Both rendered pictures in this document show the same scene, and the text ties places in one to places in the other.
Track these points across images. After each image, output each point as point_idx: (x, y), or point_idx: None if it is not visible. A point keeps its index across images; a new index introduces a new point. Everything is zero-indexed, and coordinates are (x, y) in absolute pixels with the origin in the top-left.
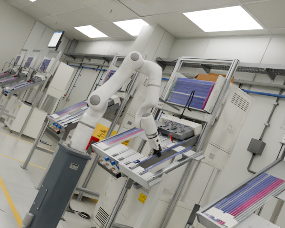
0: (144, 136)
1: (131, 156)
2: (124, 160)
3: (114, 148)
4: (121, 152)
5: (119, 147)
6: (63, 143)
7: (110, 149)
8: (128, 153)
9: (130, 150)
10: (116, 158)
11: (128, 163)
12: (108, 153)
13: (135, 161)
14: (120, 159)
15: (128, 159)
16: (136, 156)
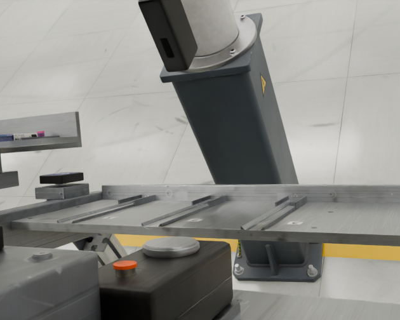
0: (306, 313)
1: (153, 214)
2: (175, 205)
3: (398, 216)
4: (279, 215)
5: (375, 224)
6: (237, 15)
7: None
8: (209, 217)
9: (225, 225)
10: (252, 204)
11: (125, 199)
12: (358, 205)
13: (66, 173)
14: (200, 198)
15: (158, 208)
16: (119, 216)
